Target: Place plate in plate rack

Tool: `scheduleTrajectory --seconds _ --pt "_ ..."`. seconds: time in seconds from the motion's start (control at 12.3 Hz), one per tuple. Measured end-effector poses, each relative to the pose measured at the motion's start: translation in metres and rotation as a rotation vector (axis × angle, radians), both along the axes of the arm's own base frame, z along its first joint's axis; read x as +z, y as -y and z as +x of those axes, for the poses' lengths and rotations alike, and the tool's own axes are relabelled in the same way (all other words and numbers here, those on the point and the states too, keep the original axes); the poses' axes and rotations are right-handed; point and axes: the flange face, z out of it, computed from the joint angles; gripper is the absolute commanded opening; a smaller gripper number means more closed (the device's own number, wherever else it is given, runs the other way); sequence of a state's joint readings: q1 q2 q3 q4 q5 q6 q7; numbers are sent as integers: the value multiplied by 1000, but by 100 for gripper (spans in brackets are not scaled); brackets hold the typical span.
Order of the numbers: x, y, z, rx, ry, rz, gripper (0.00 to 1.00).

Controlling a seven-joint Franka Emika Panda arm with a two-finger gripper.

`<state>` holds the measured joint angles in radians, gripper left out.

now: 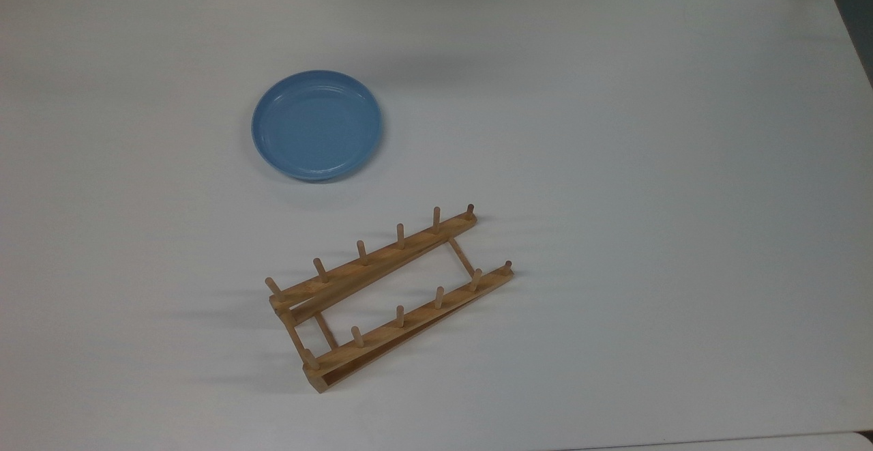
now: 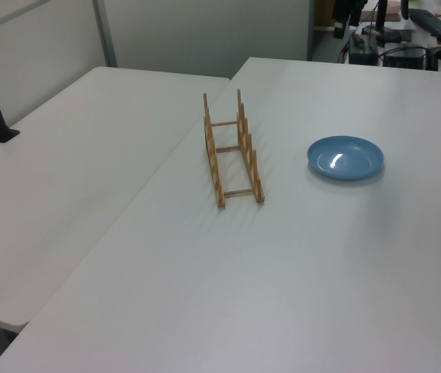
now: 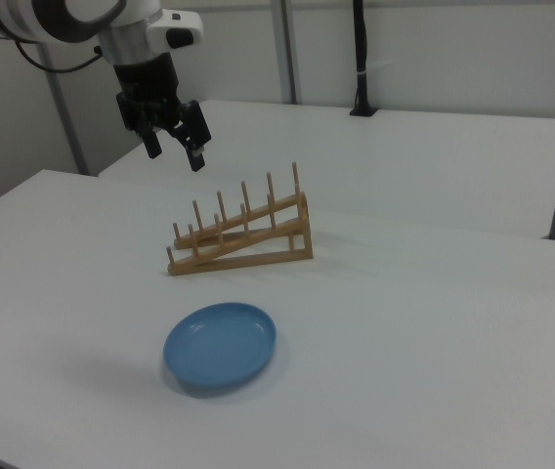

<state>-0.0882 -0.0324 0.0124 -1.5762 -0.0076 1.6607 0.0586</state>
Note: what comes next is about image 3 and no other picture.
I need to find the blue plastic plate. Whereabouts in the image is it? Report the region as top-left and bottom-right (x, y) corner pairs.
(162, 301), (278, 391)

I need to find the wooden plate rack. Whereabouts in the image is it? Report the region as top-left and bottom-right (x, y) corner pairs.
(164, 162), (316, 278)

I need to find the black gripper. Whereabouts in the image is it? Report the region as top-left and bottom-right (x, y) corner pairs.
(112, 52), (212, 173)

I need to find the white table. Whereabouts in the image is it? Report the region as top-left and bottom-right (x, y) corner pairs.
(97, 99), (555, 241)

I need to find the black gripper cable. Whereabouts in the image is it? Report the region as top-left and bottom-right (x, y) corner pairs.
(0, 37), (104, 74)

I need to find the grey metal frame post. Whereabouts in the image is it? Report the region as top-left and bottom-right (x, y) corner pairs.
(271, 0), (304, 106)
(42, 67), (89, 176)

